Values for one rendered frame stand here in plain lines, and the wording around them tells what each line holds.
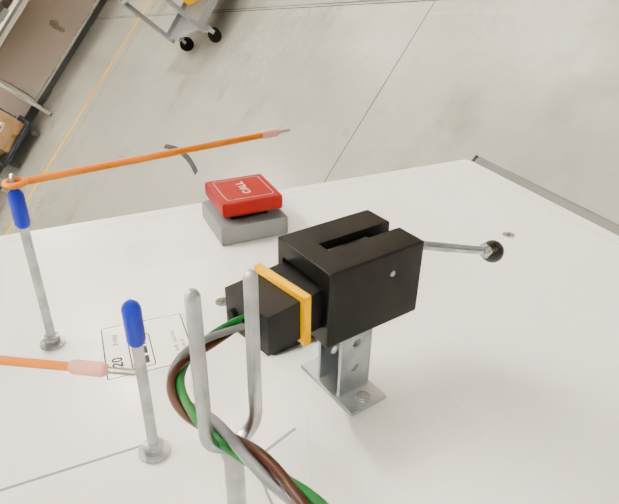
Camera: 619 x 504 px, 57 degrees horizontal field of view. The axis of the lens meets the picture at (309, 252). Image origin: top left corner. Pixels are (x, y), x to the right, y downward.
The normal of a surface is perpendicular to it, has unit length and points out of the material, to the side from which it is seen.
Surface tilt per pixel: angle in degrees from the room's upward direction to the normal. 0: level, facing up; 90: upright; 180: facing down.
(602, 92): 0
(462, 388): 50
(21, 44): 90
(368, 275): 97
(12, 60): 90
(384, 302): 97
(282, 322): 103
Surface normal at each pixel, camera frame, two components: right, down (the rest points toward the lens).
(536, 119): -0.68, -0.42
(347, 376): 0.57, 0.41
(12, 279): 0.02, -0.87
